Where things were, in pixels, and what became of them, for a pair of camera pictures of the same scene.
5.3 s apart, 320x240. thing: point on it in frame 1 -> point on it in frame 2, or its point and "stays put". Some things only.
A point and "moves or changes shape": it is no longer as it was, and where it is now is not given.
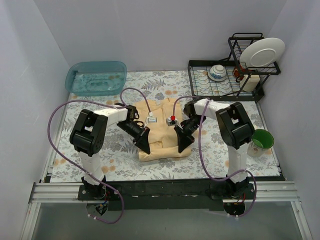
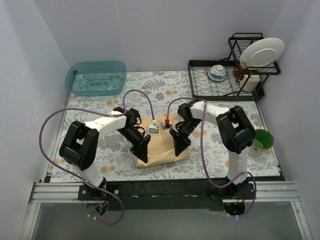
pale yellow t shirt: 161,116 moves or changes shape
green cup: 261,140 stays put
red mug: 239,72 stays put
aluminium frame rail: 269,192 stays put
